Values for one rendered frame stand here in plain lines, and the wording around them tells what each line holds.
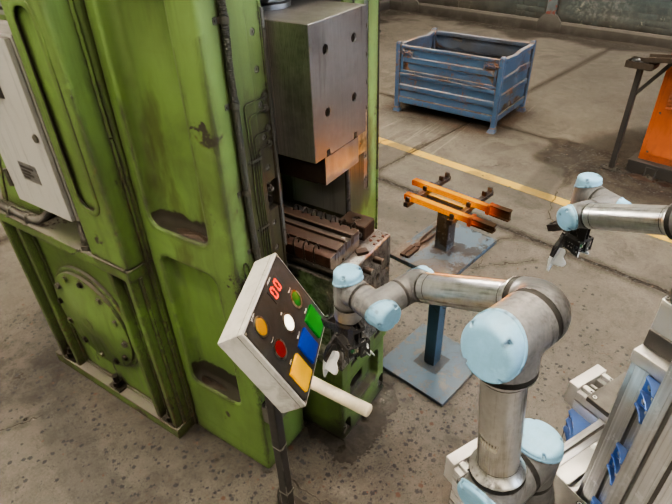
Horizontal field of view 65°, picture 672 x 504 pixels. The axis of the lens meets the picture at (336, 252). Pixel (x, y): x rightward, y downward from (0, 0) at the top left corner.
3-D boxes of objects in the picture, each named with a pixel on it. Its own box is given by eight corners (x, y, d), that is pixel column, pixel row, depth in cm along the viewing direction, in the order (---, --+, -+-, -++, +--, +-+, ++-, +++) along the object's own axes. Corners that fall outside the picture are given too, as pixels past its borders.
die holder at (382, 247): (388, 316, 236) (391, 233, 210) (342, 371, 210) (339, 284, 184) (288, 277, 262) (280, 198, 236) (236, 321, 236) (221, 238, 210)
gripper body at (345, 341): (347, 366, 140) (346, 333, 133) (330, 347, 146) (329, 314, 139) (371, 355, 143) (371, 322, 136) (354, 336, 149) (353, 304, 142)
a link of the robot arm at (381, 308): (414, 293, 124) (382, 272, 131) (378, 314, 118) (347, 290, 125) (412, 318, 128) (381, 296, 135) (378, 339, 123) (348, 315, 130)
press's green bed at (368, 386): (384, 387, 263) (387, 317, 236) (344, 442, 237) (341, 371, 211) (295, 345, 288) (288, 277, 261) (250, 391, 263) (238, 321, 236)
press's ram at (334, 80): (378, 122, 186) (380, -1, 163) (315, 164, 160) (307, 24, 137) (284, 103, 206) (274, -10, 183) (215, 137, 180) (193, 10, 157)
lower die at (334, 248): (359, 246, 203) (359, 227, 198) (330, 273, 190) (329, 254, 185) (274, 217, 223) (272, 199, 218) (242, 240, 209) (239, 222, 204)
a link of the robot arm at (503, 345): (538, 503, 117) (568, 303, 90) (496, 547, 109) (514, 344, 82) (493, 468, 125) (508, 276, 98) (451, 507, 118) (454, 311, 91)
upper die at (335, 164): (358, 161, 183) (358, 136, 177) (326, 185, 169) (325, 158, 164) (265, 138, 202) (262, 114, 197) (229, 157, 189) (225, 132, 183)
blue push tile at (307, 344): (319, 344, 152) (305, 326, 149) (314, 363, 146) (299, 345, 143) (314, 346, 153) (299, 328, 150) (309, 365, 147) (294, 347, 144)
